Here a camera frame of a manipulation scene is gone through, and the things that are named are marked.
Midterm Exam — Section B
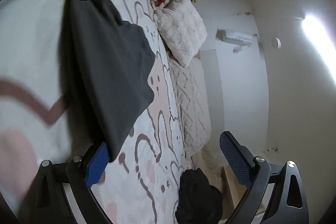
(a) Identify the dark grey garment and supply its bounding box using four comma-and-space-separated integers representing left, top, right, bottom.
64, 0, 155, 161

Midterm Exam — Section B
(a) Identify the pink cartoon bear bedsheet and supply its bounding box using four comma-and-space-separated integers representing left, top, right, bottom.
1, 0, 185, 223

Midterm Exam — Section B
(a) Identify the black clothing pile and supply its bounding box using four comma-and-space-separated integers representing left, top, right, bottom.
175, 168, 223, 223

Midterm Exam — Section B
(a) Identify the fluffy white pillow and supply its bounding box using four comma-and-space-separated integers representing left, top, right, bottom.
154, 0, 207, 67

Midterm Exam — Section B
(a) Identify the beige textured blanket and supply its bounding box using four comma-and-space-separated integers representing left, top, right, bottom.
167, 54, 212, 158

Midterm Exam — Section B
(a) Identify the bright tube light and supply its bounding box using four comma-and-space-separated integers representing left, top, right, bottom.
301, 14, 336, 82

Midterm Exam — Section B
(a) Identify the round white wall sensor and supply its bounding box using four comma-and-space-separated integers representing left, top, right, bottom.
272, 37, 281, 49

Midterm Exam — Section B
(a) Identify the white wall air conditioner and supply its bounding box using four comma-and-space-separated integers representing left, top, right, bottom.
216, 29, 253, 53

